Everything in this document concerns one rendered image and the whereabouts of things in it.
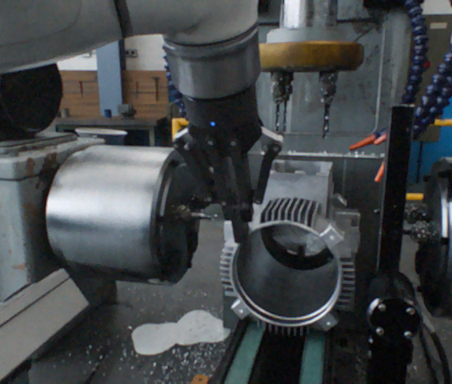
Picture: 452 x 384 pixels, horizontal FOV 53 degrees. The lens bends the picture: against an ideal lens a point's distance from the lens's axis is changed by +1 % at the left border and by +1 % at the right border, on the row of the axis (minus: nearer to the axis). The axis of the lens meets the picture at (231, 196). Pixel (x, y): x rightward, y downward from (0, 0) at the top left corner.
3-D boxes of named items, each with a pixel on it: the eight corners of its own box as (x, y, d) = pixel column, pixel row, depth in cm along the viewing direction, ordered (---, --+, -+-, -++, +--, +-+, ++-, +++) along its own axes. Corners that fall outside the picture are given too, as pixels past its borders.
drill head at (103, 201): (67, 244, 104) (57, 135, 98) (220, 258, 95) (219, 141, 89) (-16, 291, 80) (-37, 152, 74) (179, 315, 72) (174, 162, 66)
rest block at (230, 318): (229, 314, 95) (229, 261, 92) (262, 318, 94) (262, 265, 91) (222, 329, 90) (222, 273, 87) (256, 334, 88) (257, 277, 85)
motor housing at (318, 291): (249, 274, 86) (250, 178, 81) (351, 286, 81) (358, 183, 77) (219, 327, 67) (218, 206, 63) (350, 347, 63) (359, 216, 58)
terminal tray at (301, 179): (272, 198, 81) (273, 159, 80) (332, 202, 79) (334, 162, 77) (258, 217, 70) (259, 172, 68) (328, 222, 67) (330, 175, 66)
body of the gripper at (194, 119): (265, 61, 47) (270, 134, 53) (187, 62, 49) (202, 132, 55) (252, 100, 42) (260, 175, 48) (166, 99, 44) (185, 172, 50)
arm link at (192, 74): (176, 6, 46) (187, 61, 50) (146, 48, 39) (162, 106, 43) (265, 2, 43) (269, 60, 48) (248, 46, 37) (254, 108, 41)
